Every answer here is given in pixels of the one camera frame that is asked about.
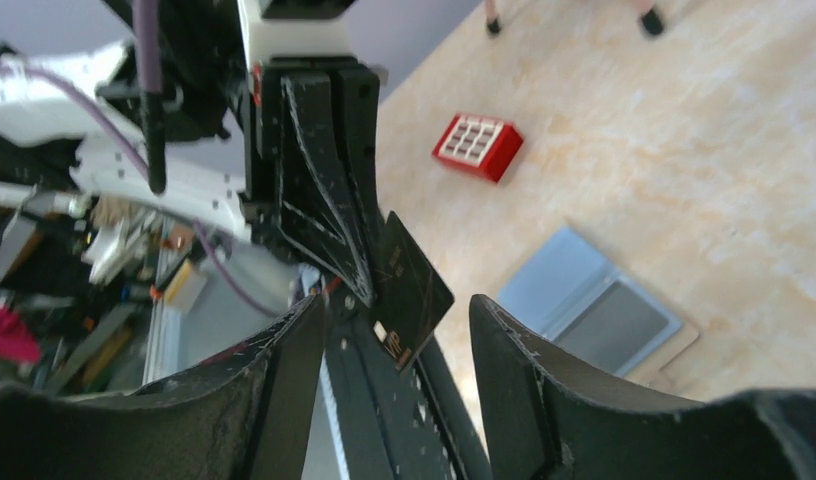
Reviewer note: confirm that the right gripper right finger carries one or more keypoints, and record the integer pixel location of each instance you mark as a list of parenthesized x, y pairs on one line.
[(549, 415)]

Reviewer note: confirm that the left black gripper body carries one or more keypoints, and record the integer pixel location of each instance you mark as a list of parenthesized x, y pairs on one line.
[(261, 131)]

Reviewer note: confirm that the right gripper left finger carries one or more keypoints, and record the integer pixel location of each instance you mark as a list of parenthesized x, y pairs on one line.
[(244, 415)]

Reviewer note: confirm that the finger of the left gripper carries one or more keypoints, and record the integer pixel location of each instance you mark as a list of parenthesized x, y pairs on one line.
[(325, 172)]

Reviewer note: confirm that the grey card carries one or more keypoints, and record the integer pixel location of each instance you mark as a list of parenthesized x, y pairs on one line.
[(616, 331)]

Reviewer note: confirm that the black gold VIP card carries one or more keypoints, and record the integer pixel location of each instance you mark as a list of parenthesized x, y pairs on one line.
[(412, 298)]

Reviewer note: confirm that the beige card holder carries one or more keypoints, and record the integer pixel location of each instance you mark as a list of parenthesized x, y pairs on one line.
[(573, 295)]

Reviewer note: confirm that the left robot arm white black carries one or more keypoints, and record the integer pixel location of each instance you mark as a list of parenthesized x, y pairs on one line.
[(151, 119)]

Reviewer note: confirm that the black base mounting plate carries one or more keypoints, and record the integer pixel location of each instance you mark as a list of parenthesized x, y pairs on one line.
[(387, 424)]

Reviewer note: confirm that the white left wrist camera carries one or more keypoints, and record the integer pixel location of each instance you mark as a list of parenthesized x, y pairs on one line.
[(265, 39)]

